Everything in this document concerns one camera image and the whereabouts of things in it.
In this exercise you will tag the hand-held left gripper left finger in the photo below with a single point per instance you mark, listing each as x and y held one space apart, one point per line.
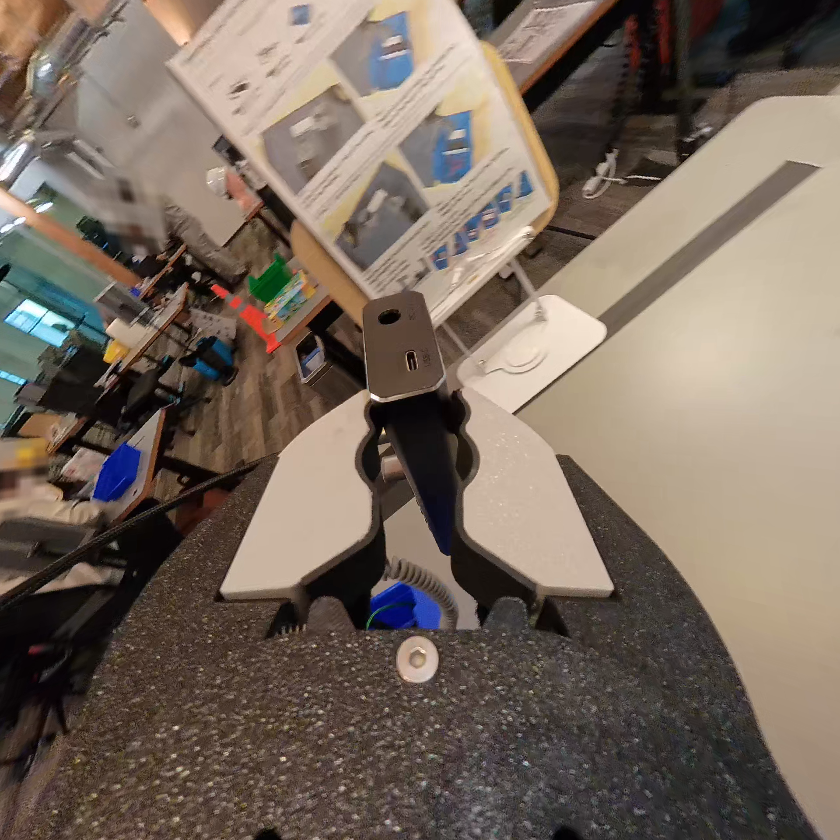
315 512

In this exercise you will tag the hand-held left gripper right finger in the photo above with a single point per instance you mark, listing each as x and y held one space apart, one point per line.
531 512

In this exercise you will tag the blue plastic bin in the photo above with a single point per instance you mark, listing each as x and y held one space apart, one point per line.
407 607

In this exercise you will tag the black USB hub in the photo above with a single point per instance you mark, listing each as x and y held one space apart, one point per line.
400 354

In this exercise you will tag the grey desk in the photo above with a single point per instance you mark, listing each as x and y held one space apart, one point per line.
722 459

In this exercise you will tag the wooden table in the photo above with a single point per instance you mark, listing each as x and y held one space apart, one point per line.
151 453

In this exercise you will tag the blue black object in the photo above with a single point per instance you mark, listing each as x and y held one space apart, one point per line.
213 358

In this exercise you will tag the small blue bin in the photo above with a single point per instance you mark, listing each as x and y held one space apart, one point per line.
118 472

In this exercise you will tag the red stool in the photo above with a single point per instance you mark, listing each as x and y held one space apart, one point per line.
253 318

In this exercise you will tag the colourful toy box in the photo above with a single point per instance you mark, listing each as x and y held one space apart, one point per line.
289 298

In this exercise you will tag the green box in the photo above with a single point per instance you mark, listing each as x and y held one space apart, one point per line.
269 279

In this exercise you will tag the small yellow bin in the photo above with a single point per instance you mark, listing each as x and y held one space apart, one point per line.
117 350

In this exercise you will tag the white instruction sheet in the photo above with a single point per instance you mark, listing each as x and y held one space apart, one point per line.
367 131

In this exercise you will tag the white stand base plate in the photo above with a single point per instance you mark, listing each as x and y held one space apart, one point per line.
558 328

